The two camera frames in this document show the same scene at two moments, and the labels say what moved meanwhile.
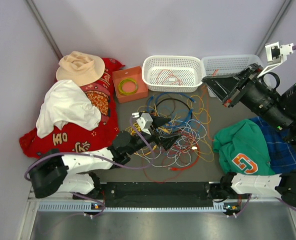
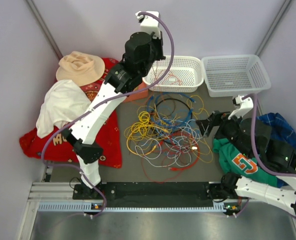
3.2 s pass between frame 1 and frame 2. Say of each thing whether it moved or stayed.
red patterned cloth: stayed
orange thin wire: moved
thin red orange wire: moved
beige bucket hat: stayed
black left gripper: moved
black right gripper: moved
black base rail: stayed
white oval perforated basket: stayed
